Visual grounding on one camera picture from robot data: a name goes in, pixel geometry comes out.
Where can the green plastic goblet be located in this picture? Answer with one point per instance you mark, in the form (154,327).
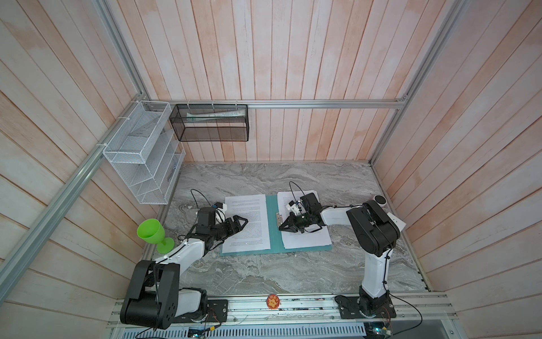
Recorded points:
(152,232)

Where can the printed paper sheet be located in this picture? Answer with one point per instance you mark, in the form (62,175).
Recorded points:
(255,236)
(317,241)

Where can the white power socket cube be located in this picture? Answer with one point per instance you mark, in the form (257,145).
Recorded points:
(398,222)

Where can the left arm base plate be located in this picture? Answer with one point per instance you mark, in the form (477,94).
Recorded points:
(216,311)

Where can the black mesh wall basket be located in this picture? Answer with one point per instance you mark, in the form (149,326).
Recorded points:
(210,122)

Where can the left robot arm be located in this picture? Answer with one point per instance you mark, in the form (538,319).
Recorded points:
(154,298)

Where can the silver folder clip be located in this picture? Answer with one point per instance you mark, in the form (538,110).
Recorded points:
(279,219)

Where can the white wire mesh shelf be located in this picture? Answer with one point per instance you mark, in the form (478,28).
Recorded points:
(145,154)

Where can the aluminium front rail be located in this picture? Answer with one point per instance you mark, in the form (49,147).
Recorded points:
(314,308)

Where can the teal paper folder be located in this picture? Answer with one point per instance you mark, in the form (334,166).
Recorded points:
(276,243)

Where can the red round sticker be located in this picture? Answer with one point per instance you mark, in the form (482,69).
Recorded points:
(273,302)

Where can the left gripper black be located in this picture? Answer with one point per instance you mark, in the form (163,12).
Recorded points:
(236,228)

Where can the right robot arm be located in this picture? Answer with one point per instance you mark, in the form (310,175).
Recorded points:
(377,232)

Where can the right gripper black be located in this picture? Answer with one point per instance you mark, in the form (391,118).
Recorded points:
(292,225)

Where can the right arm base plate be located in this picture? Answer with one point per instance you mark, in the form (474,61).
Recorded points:
(365,307)

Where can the pink cylindrical speaker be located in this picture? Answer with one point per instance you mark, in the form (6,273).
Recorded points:
(381,201)

